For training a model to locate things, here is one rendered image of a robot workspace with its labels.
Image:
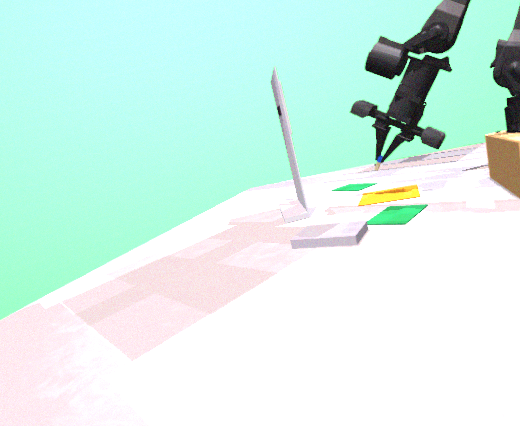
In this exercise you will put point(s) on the grey panel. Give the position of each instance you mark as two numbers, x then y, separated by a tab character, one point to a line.
298	209

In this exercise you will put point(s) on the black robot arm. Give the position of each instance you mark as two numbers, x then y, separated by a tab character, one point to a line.
438	35

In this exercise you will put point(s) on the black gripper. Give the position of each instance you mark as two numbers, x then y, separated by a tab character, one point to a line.
404	107

